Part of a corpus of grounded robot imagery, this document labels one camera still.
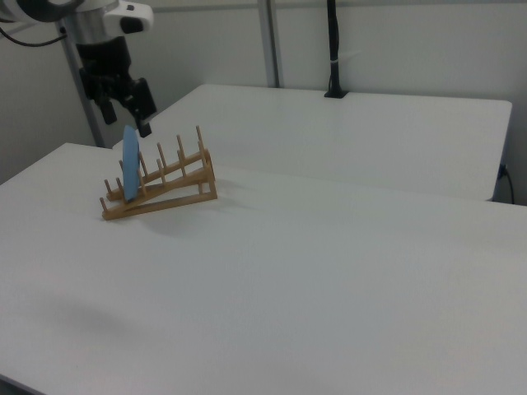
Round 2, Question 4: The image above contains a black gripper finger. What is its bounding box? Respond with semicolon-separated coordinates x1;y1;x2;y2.
78;67;118;126
124;77;159;138

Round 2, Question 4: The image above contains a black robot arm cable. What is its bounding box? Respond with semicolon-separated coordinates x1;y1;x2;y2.
0;25;69;48

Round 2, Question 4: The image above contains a blue round plate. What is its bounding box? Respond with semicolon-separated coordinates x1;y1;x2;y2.
122;125;142;203

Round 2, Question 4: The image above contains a wooden plate rack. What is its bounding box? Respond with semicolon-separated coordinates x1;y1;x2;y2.
99;125;217;222

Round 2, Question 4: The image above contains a black power cable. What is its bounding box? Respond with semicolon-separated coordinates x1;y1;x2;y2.
497;163;516;204

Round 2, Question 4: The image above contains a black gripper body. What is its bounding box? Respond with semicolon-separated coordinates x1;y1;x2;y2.
76;36;139;99

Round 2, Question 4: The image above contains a black pole with clamp base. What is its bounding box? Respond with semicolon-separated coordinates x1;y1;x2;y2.
324;0;350;99

